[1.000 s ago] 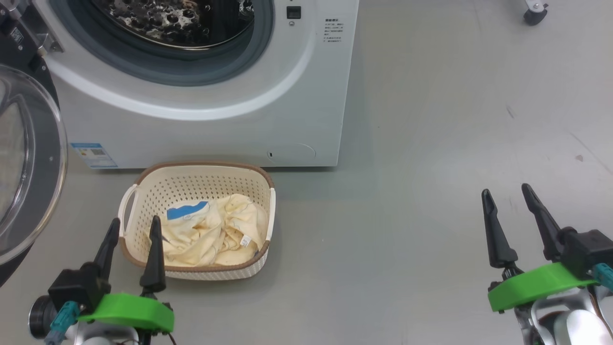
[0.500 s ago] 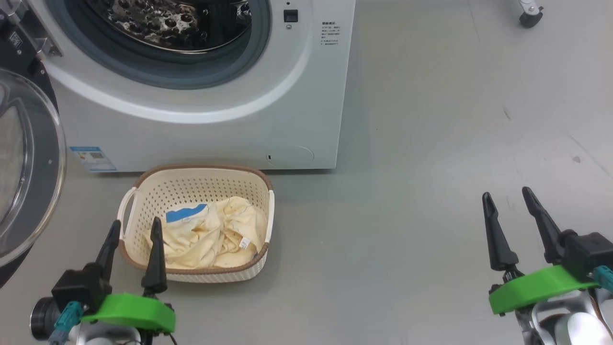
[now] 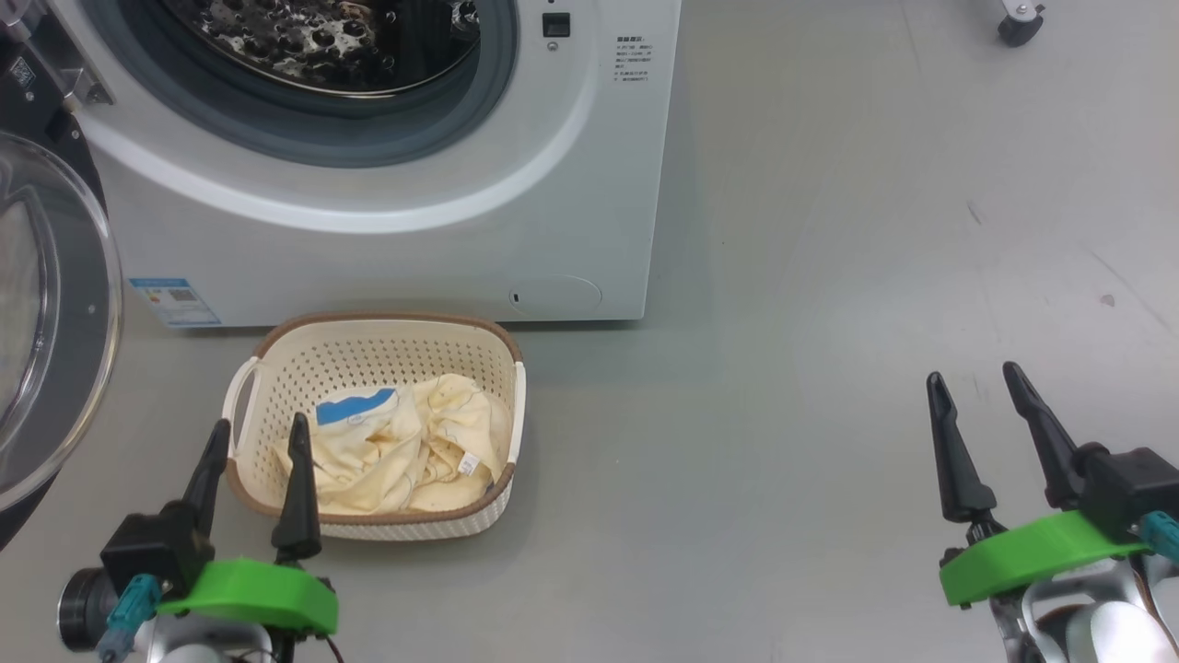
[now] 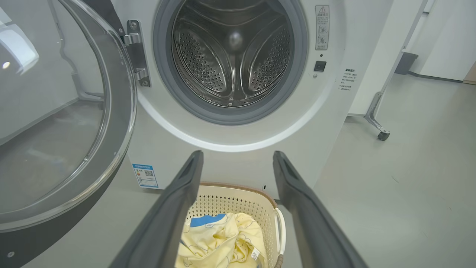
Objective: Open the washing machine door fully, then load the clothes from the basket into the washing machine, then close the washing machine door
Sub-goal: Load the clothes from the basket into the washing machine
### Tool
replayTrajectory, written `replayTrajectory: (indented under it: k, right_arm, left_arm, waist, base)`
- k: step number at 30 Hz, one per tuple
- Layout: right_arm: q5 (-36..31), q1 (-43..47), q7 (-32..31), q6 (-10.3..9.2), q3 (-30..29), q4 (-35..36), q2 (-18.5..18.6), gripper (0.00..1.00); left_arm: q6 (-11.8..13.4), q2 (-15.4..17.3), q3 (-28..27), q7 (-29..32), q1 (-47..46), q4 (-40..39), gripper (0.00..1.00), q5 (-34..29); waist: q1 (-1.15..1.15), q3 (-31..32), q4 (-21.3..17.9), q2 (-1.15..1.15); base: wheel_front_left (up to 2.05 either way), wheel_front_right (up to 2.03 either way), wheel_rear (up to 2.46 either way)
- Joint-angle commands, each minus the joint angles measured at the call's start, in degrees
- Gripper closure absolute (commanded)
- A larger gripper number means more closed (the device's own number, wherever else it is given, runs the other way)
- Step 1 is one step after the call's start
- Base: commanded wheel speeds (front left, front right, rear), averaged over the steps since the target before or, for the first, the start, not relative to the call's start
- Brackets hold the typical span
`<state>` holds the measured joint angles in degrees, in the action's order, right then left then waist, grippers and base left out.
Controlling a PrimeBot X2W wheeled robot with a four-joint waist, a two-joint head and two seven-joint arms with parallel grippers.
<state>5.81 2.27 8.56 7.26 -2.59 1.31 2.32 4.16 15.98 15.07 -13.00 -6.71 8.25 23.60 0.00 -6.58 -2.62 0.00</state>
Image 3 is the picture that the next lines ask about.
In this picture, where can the white front-load washing machine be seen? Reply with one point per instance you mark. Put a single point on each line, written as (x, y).
(368, 267)

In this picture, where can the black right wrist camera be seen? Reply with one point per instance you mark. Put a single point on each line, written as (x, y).
(1128, 488)

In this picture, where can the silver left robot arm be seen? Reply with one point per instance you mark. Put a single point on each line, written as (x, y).
(207, 645)

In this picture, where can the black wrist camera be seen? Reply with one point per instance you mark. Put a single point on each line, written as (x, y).
(152, 552)
(1128, 488)

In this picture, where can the cream garment with blue collar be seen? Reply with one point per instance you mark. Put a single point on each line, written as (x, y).
(355, 407)

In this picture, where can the grey rubber door gasket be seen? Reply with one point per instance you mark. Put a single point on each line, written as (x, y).
(304, 129)

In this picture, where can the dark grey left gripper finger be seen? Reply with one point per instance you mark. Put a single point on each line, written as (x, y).
(299, 516)
(210, 483)

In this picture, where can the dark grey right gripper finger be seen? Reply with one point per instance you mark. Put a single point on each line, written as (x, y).
(1055, 460)
(958, 470)

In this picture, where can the washing machine glass door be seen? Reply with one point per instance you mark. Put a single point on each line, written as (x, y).
(83, 304)

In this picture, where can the metal door hinge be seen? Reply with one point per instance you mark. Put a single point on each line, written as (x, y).
(87, 87)

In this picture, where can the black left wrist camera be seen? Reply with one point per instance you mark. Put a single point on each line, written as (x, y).
(152, 552)

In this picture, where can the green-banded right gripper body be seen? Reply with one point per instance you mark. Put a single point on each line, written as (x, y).
(1032, 557)

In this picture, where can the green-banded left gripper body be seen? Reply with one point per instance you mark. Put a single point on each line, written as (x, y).
(249, 594)

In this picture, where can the small printed warning sticker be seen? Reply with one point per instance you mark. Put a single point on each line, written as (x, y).
(636, 60)

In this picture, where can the teal camera connector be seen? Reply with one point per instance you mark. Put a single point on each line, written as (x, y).
(1162, 536)
(129, 612)

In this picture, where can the perforated steel washing machine drum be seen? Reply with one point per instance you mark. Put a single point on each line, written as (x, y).
(322, 37)

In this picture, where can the metal stand leg with caster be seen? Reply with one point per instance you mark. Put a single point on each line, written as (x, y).
(1018, 28)

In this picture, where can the teal right camera connector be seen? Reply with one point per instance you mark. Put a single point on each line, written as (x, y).
(1162, 536)

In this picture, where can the teal left camera connector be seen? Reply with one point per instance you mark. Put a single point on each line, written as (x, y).
(129, 612)

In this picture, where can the cream garment with white tag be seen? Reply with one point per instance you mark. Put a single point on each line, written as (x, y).
(461, 414)

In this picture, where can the cream perforated laundry basket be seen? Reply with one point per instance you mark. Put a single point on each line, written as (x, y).
(387, 350)

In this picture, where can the blue energy label sticker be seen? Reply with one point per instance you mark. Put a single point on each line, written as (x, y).
(175, 302)

